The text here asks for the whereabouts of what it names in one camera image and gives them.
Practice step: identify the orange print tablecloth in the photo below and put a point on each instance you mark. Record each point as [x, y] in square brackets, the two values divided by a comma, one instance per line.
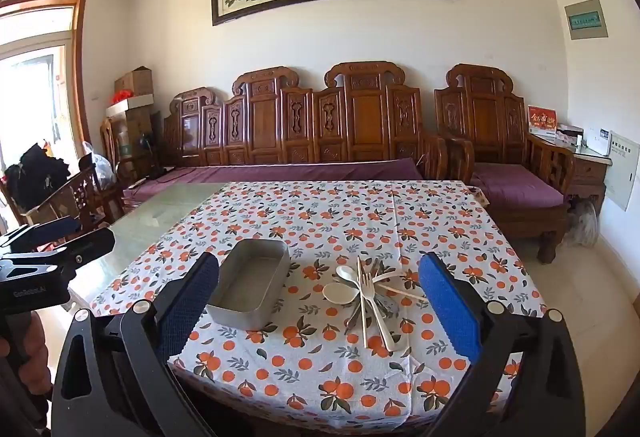
[325, 367]

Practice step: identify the purple armchair cushion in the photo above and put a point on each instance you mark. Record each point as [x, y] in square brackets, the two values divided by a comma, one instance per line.
[515, 187]

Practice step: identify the clear plastic bag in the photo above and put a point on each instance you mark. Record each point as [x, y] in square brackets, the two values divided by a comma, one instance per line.
[102, 167]

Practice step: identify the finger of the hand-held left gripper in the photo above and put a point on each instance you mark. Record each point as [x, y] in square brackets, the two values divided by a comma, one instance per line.
[50, 229]
[90, 247]

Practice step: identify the purple sofa cushion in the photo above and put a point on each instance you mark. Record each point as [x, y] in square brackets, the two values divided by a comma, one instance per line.
[280, 173]

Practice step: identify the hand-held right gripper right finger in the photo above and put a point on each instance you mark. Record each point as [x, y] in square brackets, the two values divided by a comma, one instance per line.
[450, 307]

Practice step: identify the white soup spoon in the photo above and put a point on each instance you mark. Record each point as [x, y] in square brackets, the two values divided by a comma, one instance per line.
[335, 293]
[392, 274]

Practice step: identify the green white wall panel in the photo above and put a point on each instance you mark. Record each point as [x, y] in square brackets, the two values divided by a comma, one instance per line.
[586, 19]

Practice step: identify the white fluffy bundle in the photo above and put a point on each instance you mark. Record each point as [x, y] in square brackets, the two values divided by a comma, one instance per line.
[584, 222]

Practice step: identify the brown cardboard box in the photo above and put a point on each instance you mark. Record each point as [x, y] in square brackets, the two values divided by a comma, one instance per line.
[134, 81]

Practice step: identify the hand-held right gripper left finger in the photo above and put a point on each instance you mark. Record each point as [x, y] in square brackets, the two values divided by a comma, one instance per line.
[187, 307]

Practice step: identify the cream fork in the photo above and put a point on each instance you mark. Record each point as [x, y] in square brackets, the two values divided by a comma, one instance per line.
[369, 317]

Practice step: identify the metal spoon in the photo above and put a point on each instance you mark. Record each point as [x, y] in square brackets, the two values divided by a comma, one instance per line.
[382, 308]
[352, 317]

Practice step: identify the rectangular metal tray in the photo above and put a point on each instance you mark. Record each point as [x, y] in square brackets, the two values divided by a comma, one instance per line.
[250, 287]

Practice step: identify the carved wooden sofa bench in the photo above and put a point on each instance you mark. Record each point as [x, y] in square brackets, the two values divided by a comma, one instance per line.
[300, 117]

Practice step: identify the wooden side table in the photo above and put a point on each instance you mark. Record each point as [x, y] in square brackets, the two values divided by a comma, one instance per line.
[590, 172]

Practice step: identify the person's left hand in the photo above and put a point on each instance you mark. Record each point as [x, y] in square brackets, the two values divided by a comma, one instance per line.
[35, 347]

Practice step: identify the tissue box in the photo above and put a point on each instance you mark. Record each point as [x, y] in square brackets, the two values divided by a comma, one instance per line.
[569, 133]

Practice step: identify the cream long spoon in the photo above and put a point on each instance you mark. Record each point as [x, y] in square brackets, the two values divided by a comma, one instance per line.
[345, 273]

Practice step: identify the wooden door frame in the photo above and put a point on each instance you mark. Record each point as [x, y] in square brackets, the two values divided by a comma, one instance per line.
[80, 67]

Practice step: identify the red desk calendar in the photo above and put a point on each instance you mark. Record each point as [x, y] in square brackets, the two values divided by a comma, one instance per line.
[542, 119]

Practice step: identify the cream chopstick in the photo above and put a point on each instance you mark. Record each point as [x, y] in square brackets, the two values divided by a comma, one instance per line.
[360, 287]
[405, 293]

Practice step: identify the black bag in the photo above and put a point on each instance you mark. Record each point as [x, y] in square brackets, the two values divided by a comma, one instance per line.
[37, 177]

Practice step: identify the white electrical panel door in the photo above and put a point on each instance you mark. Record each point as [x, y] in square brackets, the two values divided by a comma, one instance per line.
[622, 172]

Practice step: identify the carved wooden armchair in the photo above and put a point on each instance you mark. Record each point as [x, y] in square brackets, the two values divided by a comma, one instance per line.
[480, 117]

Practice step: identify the white small device box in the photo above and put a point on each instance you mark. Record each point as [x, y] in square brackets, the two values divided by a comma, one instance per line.
[597, 141]

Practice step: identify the inlaid dark wooden chair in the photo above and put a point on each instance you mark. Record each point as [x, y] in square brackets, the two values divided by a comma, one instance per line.
[65, 199]

